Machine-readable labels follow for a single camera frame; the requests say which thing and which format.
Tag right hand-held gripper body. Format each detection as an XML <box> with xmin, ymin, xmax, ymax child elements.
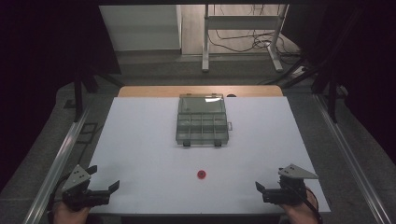
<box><xmin>262</xmin><ymin>163</ymin><xmax>319</xmax><ymax>206</ymax></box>

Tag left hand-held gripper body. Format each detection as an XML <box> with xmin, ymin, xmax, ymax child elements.
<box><xmin>61</xmin><ymin>163</ymin><xmax>112</xmax><ymax>212</ymax></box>

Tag clear plastic compartment box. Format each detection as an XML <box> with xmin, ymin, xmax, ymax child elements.
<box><xmin>175</xmin><ymin>92</ymin><xmax>233</xmax><ymax>148</ymax></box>

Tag person's right hand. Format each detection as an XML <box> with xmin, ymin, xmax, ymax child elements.
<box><xmin>278</xmin><ymin>189</ymin><xmax>319</xmax><ymax>224</ymax></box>

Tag person's left hand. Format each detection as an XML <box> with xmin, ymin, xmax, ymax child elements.
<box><xmin>51</xmin><ymin>201</ymin><xmax>92</xmax><ymax>224</ymax></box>

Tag white board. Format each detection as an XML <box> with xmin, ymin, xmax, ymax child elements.
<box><xmin>88</xmin><ymin>95</ymin><xmax>332</xmax><ymax>217</ymax></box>

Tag black metal stand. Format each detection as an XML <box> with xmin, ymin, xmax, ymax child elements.
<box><xmin>257</xmin><ymin>55</ymin><xmax>341</xmax><ymax>124</ymax></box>
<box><xmin>72</xmin><ymin>66</ymin><xmax>126</xmax><ymax>123</ymax></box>

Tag white cabinet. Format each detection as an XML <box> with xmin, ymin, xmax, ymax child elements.
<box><xmin>98</xmin><ymin>4</ymin><xmax>183</xmax><ymax>52</ymax></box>

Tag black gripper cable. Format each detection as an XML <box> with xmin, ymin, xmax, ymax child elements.
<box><xmin>288</xmin><ymin>181</ymin><xmax>324</xmax><ymax>224</ymax></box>
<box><xmin>47</xmin><ymin>175</ymin><xmax>72</xmax><ymax>216</ymax></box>

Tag aluminium rail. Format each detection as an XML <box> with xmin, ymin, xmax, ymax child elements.
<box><xmin>312</xmin><ymin>92</ymin><xmax>394</xmax><ymax>224</ymax></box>
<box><xmin>22</xmin><ymin>105</ymin><xmax>92</xmax><ymax>224</ymax></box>

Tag black floor cables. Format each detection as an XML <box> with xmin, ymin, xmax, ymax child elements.
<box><xmin>207</xmin><ymin>4</ymin><xmax>302</xmax><ymax>60</ymax></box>

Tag white desk frame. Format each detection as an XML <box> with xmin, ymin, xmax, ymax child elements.
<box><xmin>201</xmin><ymin>3</ymin><xmax>290</xmax><ymax>74</ymax></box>

